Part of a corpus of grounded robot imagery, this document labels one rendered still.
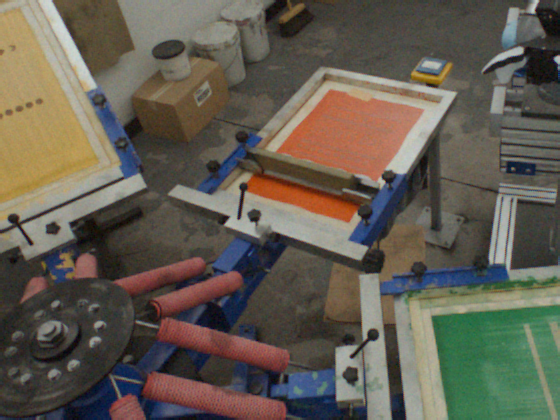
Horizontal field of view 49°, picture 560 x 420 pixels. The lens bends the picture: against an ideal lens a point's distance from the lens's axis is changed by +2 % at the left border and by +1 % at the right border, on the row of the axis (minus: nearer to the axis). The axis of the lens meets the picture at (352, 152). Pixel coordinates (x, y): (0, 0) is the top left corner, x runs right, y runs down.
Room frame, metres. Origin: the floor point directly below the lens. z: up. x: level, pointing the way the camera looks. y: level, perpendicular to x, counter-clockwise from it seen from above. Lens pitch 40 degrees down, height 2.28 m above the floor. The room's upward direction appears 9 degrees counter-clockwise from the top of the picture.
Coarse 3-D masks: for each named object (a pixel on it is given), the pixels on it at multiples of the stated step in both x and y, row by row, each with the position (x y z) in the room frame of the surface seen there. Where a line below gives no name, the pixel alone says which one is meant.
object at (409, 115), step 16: (368, 112) 1.78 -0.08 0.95; (384, 112) 1.76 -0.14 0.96; (400, 112) 1.75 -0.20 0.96; (416, 112) 1.73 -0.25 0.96; (400, 128) 1.65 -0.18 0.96; (400, 144) 1.57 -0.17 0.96; (384, 160) 1.50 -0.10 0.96; (368, 176) 1.43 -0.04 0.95; (304, 192) 1.40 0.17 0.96; (320, 192) 1.39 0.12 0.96; (304, 208) 1.33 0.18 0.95; (320, 208) 1.32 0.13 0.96; (336, 208) 1.31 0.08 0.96; (352, 208) 1.30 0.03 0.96
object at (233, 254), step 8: (240, 240) 1.15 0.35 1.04; (232, 248) 1.13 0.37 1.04; (240, 248) 1.12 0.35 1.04; (248, 248) 1.12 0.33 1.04; (256, 248) 1.14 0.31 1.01; (224, 256) 1.10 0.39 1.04; (232, 256) 1.10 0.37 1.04; (240, 256) 1.09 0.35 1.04; (216, 264) 1.08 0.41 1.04; (224, 264) 1.07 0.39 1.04; (232, 264) 1.07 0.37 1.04; (240, 264) 1.08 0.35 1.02; (224, 272) 1.05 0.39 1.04; (240, 272) 1.07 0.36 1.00
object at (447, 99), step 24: (336, 72) 2.03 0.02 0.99; (408, 96) 1.84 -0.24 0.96; (432, 96) 1.78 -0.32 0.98; (456, 96) 1.76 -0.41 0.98; (288, 120) 1.80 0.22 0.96; (432, 120) 1.63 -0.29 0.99; (264, 144) 1.67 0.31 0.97; (240, 168) 1.55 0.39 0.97; (408, 168) 1.40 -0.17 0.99; (216, 192) 1.42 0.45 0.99; (288, 216) 1.27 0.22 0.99
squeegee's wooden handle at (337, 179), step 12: (264, 156) 1.49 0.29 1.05; (276, 156) 1.48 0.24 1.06; (288, 156) 1.47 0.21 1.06; (264, 168) 1.50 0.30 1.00; (276, 168) 1.47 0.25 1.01; (288, 168) 1.44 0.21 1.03; (300, 168) 1.42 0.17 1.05; (312, 168) 1.39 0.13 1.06; (324, 168) 1.38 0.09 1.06; (312, 180) 1.39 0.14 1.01; (324, 180) 1.37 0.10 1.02; (336, 180) 1.34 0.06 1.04; (348, 180) 1.32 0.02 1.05
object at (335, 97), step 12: (324, 96) 1.92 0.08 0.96; (336, 96) 1.91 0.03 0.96; (348, 96) 1.90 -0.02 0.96; (324, 108) 1.84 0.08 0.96; (348, 108) 1.82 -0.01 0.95; (360, 108) 1.81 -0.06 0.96; (312, 120) 1.78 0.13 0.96; (300, 132) 1.72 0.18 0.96; (288, 144) 1.66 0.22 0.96; (300, 156) 1.58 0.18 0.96; (252, 180) 1.50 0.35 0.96; (264, 180) 1.49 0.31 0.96; (276, 180) 1.48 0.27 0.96; (252, 192) 1.44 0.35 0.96; (264, 192) 1.43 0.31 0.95; (276, 192) 1.42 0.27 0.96; (288, 192) 1.41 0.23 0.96; (300, 192) 1.40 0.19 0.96
